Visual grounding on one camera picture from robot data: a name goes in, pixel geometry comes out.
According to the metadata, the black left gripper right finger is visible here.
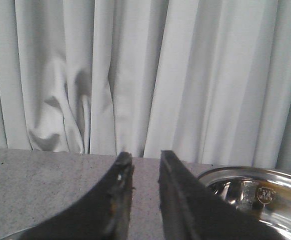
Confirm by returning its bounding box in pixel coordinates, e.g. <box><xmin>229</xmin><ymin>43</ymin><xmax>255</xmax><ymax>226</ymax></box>
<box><xmin>158</xmin><ymin>150</ymin><xmax>284</xmax><ymax>240</ymax></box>

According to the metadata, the white pleated curtain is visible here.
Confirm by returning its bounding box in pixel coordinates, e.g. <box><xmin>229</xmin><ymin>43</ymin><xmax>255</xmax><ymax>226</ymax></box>
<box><xmin>0</xmin><ymin>0</ymin><xmax>291</xmax><ymax>169</ymax></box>

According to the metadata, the light green electric cooking pot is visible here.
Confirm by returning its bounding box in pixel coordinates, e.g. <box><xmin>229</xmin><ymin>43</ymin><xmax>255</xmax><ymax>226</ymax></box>
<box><xmin>198</xmin><ymin>166</ymin><xmax>291</xmax><ymax>240</ymax></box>

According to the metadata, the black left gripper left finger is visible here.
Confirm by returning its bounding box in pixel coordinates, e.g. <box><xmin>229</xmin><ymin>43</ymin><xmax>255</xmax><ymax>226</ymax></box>
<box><xmin>19</xmin><ymin>152</ymin><xmax>134</xmax><ymax>240</ymax></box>

